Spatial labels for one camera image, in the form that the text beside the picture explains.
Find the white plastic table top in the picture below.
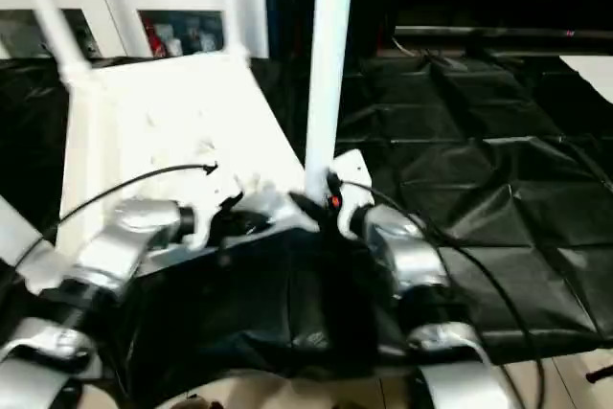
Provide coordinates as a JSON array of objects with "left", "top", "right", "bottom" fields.
[{"left": 22, "top": 51, "right": 318, "bottom": 296}]

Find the black plastic mat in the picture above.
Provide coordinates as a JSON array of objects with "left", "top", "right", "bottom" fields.
[{"left": 0, "top": 49, "right": 613, "bottom": 389}]

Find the red white bottle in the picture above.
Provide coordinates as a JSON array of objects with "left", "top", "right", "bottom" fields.
[{"left": 145, "top": 19, "right": 163, "bottom": 57}]

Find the white flat board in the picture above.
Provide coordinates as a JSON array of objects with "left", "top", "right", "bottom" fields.
[{"left": 556, "top": 53, "right": 613, "bottom": 107}]

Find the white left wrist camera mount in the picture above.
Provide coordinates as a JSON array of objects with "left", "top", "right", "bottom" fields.
[{"left": 185, "top": 172, "right": 246, "bottom": 253}]

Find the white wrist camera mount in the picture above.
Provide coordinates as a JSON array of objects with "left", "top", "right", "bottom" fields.
[
  {"left": 329, "top": 148, "right": 375, "bottom": 241},
  {"left": 185, "top": 172, "right": 246, "bottom": 253}
]

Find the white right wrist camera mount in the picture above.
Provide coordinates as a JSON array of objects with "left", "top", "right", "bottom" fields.
[{"left": 329, "top": 148, "right": 375, "bottom": 241}]

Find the black left wrist camera cable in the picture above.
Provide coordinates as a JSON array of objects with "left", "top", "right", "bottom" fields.
[{"left": 11, "top": 162, "right": 220, "bottom": 267}]

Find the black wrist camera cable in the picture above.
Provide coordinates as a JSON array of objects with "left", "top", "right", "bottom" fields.
[
  {"left": 11, "top": 162, "right": 220, "bottom": 267},
  {"left": 341, "top": 180, "right": 546, "bottom": 409}
]

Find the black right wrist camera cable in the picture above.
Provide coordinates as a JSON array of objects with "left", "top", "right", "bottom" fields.
[{"left": 341, "top": 180, "right": 546, "bottom": 409}]

